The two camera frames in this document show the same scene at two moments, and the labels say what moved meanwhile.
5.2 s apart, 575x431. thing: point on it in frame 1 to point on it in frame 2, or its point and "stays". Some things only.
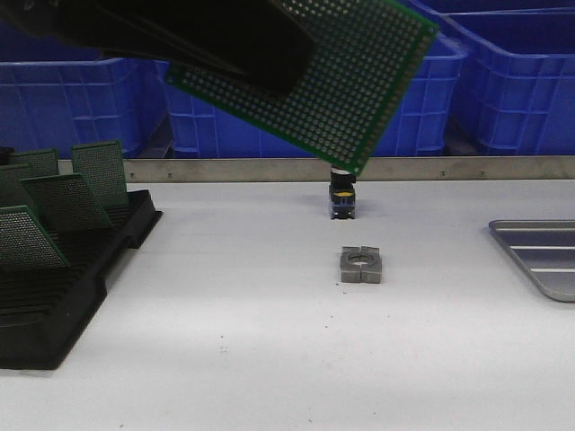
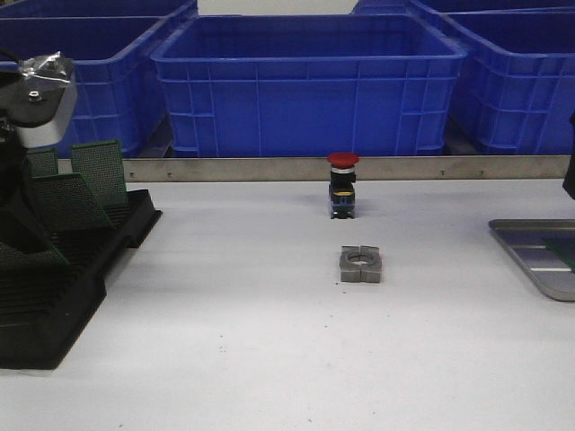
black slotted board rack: [44, 308] stays
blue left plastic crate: [55, 96] stays
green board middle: [65, 202] stays
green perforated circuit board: [369, 56] to [568, 262]
